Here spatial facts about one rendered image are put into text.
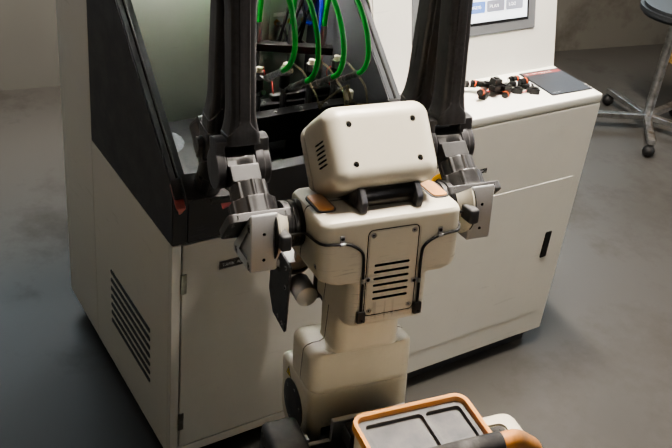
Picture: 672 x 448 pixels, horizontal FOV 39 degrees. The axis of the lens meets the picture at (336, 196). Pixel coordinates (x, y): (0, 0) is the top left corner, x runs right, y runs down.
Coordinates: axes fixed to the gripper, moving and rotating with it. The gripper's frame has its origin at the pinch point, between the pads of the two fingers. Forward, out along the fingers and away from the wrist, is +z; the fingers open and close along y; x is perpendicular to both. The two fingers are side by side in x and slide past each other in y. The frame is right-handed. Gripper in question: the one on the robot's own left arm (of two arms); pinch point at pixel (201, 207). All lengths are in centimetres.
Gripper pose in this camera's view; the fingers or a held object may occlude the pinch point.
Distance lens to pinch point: 206.1
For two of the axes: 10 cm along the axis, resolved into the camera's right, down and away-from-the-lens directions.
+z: -2.6, 5.3, 8.1
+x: 2.9, 8.4, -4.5
